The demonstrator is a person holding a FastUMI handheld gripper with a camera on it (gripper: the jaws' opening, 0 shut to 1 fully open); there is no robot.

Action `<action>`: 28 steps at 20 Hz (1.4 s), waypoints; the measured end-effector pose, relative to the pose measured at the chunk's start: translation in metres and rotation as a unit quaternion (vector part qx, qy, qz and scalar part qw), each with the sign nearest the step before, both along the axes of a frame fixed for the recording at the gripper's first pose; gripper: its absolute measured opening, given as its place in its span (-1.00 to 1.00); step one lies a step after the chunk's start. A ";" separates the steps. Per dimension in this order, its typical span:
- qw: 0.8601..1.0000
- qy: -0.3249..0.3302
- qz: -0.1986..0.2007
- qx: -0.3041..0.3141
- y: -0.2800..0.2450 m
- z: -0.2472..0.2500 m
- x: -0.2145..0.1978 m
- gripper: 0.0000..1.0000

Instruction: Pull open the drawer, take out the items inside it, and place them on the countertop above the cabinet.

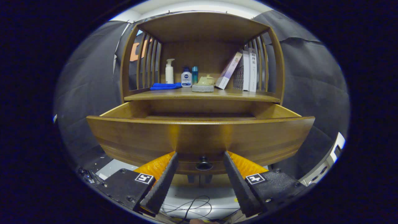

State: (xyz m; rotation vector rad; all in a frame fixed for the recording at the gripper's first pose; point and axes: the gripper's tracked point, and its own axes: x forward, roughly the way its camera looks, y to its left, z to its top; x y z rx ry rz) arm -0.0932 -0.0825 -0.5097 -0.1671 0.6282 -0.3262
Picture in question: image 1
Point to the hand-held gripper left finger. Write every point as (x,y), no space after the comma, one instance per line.
(161,186)

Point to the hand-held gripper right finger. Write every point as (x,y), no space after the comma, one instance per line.
(241,186)

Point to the wooden drawer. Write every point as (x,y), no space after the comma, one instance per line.
(140,140)

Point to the wooden countertop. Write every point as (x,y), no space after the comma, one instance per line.
(236,95)

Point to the wooden cabinet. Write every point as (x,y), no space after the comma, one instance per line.
(202,28)

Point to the dark floor equipment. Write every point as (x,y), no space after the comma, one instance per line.
(88,175)

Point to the white appliance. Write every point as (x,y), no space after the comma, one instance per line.
(323,165)

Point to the blue cloth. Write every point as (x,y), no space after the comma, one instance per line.
(164,86)

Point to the white and blue lotion bottle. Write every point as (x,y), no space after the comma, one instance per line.
(186,79)

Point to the ceramic lidded teacup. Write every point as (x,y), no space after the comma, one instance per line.
(211,79)

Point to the dark patterned book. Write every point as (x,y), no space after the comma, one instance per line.
(241,74)

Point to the white pump bottle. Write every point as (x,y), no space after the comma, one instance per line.
(169,73)

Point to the purple cover book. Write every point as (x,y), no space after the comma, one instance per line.
(229,71)

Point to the teal bottle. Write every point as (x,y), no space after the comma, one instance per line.
(195,74)

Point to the white book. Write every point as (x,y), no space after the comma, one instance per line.
(252,70)

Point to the bright blue white panel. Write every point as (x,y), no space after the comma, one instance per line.
(54,118)

